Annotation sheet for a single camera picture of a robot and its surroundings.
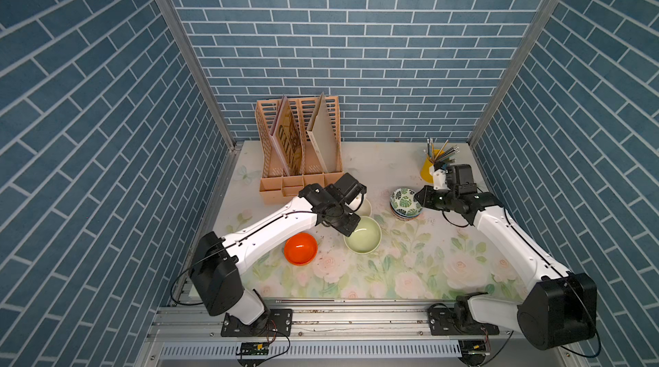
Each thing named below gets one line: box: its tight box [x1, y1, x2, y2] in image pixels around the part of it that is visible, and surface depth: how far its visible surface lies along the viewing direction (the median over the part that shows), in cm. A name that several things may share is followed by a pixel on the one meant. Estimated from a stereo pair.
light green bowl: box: [343, 216, 382, 255], surface depth 81 cm
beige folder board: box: [306, 91, 338, 174], surface depth 93 cm
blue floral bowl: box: [391, 207, 424, 222], surface depth 93 cm
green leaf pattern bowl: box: [389, 187, 423, 217], surface depth 98 cm
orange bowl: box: [283, 232, 319, 266], surface depth 86 cm
